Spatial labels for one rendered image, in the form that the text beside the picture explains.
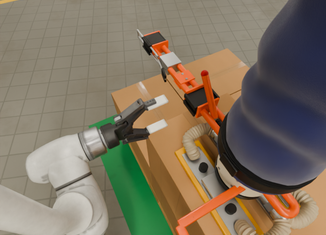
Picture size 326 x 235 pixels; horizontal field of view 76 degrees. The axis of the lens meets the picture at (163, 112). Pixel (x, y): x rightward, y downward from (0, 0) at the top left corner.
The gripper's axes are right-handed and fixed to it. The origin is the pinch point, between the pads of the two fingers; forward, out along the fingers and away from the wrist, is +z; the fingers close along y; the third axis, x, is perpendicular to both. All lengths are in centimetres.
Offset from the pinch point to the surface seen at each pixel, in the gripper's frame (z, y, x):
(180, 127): 6.8, 12.9, 1.2
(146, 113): 8, 53, -37
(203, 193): 0.2, 11.1, 25.9
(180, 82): 11.0, -1.4, -7.7
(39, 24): -43, 107, -273
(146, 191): -9, 107, -8
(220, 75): 69, 53, -42
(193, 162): 2.9, 10.6, 16.1
